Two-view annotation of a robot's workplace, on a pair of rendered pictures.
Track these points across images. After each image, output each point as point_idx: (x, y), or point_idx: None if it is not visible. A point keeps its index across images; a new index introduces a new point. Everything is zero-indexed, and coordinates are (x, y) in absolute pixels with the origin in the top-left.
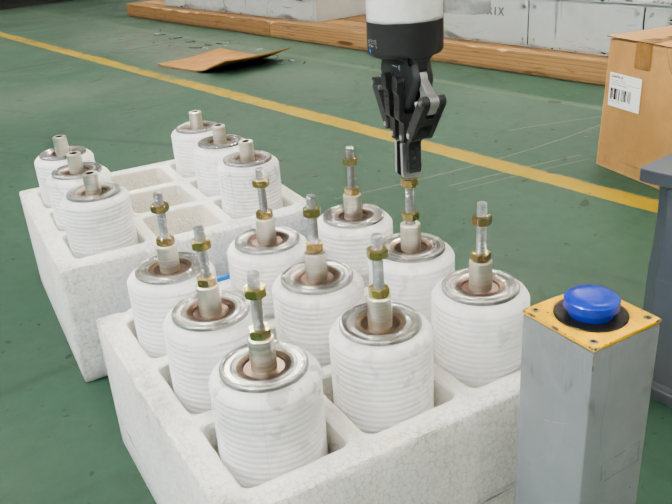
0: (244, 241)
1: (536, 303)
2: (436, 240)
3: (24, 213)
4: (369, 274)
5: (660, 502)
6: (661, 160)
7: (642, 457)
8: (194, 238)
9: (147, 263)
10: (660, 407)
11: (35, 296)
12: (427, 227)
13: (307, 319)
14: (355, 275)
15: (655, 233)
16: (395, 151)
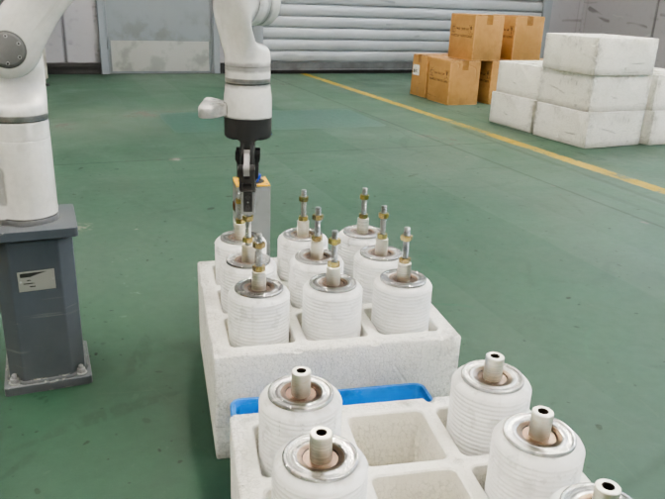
0: (349, 283)
1: (32, 462)
2: (230, 258)
3: None
4: (275, 277)
5: (166, 333)
6: (51, 228)
7: (144, 348)
8: (386, 214)
9: (419, 282)
10: (94, 363)
11: None
12: None
13: None
14: (294, 254)
15: (63, 274)
16: (254, 199)
